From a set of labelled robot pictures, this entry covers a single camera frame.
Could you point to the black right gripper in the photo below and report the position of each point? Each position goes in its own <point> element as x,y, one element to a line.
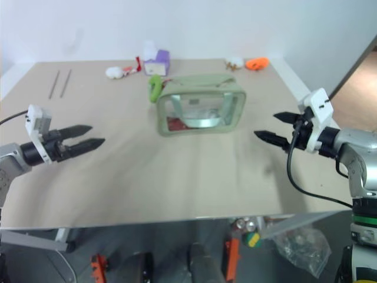
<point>303,132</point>

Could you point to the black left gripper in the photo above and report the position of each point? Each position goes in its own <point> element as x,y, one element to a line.
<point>56,147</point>

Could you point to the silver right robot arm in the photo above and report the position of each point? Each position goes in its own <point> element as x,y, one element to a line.
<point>353,144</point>

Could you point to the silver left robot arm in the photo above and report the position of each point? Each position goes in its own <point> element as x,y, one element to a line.
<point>11,159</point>

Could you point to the clear green toiletry bag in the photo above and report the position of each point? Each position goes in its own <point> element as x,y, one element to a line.
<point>203,81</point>

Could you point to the orange plastic toy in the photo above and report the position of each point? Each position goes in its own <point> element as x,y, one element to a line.
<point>257,63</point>

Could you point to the white cotton ball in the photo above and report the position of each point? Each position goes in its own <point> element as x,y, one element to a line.
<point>114,72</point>

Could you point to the white brown small toy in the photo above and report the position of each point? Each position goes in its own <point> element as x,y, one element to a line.
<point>235,62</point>

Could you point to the red white candy wrapper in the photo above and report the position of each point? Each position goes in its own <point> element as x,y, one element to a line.
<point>129,70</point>

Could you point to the green plastic hook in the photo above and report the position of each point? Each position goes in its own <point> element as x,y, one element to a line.
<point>154,91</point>

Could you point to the small red packet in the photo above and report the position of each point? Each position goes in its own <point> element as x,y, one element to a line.
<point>174,123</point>

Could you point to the red white stick packet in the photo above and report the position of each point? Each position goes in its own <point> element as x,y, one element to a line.
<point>138,62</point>

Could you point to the silver can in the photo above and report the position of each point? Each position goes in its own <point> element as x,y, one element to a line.
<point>251,225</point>
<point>239,225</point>

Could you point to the purple tissue box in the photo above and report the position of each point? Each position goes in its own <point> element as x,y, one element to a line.
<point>160,60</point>

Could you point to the yellow green round object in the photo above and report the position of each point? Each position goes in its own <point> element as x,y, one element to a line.
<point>251,239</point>

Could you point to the clear plastic bag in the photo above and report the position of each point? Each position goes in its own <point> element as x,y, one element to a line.
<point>303,250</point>

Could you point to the orange clamp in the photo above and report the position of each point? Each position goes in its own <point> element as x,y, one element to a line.
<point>233,256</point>
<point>98,265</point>

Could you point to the dark rounded shape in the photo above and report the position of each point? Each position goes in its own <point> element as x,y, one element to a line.
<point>201,262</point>

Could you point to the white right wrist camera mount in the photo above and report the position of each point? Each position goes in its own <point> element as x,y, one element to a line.
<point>321,106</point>

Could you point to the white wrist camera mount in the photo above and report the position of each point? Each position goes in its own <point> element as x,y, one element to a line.
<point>321,106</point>
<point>34,116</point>

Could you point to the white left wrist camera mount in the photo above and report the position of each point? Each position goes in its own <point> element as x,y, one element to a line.
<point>34,116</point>

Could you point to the grey table frame bar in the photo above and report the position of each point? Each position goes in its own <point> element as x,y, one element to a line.
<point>35,240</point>

